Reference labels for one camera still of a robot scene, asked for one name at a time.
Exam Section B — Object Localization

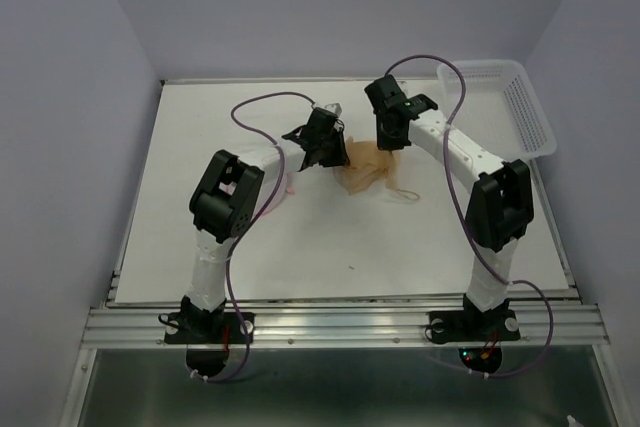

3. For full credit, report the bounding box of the white mesh laundry bag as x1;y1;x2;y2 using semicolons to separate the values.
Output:
254;173;295;215

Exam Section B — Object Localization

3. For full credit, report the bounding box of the beige bra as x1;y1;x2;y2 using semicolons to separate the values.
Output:
333;136;421;202

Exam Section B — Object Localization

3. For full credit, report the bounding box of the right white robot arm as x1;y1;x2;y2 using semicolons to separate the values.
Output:
365;75;534;337

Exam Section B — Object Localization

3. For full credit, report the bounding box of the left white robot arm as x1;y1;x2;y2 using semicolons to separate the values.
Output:
180;104;348;341

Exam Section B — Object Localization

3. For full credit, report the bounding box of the white plastic basket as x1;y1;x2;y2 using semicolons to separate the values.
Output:
437;60;557;161

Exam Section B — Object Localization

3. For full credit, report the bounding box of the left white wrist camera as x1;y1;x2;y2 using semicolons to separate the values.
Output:
323;103;342;119

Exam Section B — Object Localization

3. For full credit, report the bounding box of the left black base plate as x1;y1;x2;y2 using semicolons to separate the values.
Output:
157;296;256;383

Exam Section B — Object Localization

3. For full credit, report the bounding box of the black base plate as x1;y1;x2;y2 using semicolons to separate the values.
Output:
425;296;521;375
157;296;256;383

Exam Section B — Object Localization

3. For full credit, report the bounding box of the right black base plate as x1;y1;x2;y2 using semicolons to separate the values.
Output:
425;296;521;375

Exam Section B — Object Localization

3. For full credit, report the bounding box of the aluminium rail frame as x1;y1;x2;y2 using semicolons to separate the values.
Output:
59;77;626;427

